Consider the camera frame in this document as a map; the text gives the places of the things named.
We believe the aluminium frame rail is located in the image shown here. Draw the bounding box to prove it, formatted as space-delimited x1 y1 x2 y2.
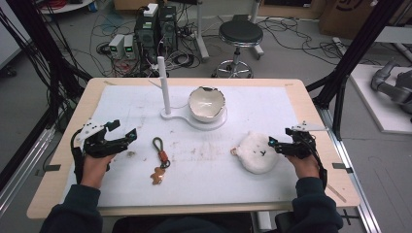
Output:
0 126 56 216
317 106 383 233

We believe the black round stool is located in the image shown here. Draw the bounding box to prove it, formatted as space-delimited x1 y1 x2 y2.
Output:
211 18 264 80

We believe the white platform board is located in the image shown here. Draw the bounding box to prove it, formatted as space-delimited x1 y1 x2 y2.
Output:
349 63 412 136

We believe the person's dark lap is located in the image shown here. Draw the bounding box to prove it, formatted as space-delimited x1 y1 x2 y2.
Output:
111 214 255 233

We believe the white eggshell bowl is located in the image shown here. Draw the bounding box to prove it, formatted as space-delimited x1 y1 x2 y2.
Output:
187 84 226 123

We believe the brown cardboard box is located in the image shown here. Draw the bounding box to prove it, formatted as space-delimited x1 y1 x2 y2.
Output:
318 0 412 41

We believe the black computer tower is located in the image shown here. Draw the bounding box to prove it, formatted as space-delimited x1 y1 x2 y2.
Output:
133 13 160 71
157 4 179 52

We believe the white power strip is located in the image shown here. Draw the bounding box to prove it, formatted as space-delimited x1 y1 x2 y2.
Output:
142 2 159 18

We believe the brown bear keychain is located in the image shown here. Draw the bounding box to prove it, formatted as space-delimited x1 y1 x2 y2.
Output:
150 136 172 186

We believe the grey power supply box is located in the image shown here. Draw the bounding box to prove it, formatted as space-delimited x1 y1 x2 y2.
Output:
108 33 126 61
122 34 137 60

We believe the person's left hand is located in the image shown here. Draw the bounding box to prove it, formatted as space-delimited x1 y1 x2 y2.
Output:
80 152 117 190

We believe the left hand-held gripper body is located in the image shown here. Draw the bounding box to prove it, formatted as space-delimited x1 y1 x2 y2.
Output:
75 119 130 159

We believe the black frame post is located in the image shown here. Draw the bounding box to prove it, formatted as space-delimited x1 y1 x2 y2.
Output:
305 0 406 141
4 0 93 134

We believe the white stand with pole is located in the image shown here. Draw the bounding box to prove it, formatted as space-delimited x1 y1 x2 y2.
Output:
156 55 228 132

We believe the white table mat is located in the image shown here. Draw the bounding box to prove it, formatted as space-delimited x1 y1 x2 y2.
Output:
62 83 301 209

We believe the wooden table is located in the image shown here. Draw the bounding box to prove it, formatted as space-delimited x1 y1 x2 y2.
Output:
26 77 361 220

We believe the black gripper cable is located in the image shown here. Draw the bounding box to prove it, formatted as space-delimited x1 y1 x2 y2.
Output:
304 134 328 191
70 127 86 184

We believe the white plush pouch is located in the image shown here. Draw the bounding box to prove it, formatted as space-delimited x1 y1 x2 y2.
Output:
230 130 280 176

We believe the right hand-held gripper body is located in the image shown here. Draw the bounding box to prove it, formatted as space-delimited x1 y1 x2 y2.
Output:
277 120 328 160

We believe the person's right hand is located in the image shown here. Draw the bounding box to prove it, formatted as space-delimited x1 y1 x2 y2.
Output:
286 153 321 180

